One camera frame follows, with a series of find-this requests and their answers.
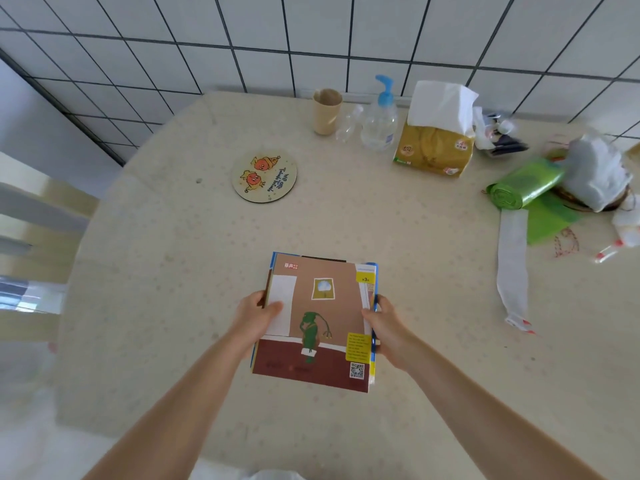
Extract person's left hand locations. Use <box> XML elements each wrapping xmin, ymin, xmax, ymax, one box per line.
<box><xmin>227</xmin><ymin>290</ymin><xmax>285</xmax><ymax>358</ymax></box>

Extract person's right hand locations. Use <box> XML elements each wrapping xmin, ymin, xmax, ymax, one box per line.
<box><xmin>361</xmin><ymin>294</ymin><xmax>417</xmax><ymax>373</ymax></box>

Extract person's left forearm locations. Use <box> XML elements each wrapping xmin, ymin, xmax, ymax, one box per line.
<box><xmin>82</xmin><ymin>334</ymin><xmax>251</xmax><ymax>480</ymax></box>

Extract person's right forearm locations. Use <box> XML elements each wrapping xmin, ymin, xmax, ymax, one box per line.
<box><xmin>399</xmin><ymin>334</ymin><xmax>606</xmax><ymax>480</ymax></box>

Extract person's white trousers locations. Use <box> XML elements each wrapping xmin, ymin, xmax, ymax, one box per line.
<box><xmin>189</xmin><ymin>457</ymin><xmax>307</xmax><ymax>480</ymax></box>

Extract beige speckled table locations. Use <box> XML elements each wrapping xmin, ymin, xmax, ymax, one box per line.
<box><xmin>55</xmin><ymin>89</ymin><xmax>640</xmax><ymax>480</ymax></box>

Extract round cartoon coaster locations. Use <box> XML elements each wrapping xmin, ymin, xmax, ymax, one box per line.
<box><xmin>231</xmin><ymin>149</ymin><xmax>299</xmax><ymax>203</ymax></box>

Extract yellow tissue pack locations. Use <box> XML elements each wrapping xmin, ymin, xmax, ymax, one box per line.
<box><xmin>393</xmin><ymin>80</ymin><xmax>479</xmax><ymax>178</ymax></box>

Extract green bin bag roll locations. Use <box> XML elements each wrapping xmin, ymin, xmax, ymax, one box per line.
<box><xmin>485</xmin><ymin>158</ymin><xmax>581</xmax><ymax>245</ymax></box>

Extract clear blue pump bottle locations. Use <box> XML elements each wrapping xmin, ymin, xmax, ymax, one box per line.
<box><xmin>359</xmin><ymin>74</ymin><xmax>399</xmax><ymax>153</ymax></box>

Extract small clear bottle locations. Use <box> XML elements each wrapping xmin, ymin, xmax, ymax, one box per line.
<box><xmin>335</xmin><ymin>104</ymin><xmax>365</xmax><ymax>145</ymax></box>

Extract beige cup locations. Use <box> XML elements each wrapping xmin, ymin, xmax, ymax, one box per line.
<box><xmin>313</xmin><ymin>88</ymin><xmax>344</xmax><ymax>137</ymax></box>

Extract brown woven basket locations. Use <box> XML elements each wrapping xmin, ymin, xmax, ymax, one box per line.
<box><xmin>545</xmin><ymin>144</ymin><xmax>637</xmax><ymax>214</ymax></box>

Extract tray of small items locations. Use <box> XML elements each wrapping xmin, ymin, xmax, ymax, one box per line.
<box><xmin>472</xmin><ymin>107</ymin><xmax>530</xmax><ymax>158</ymax></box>

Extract white dining chair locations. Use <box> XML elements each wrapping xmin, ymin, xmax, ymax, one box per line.
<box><xmin>0</xmin><ymin>150</ymin><xmax>101</xmax><ymax>345</ymax></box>

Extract white red plastic bag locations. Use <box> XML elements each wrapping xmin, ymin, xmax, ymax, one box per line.
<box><xmin>595</xmin><ymin>194</ymin><xmax>640</xmax><ymax>265</ymax></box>

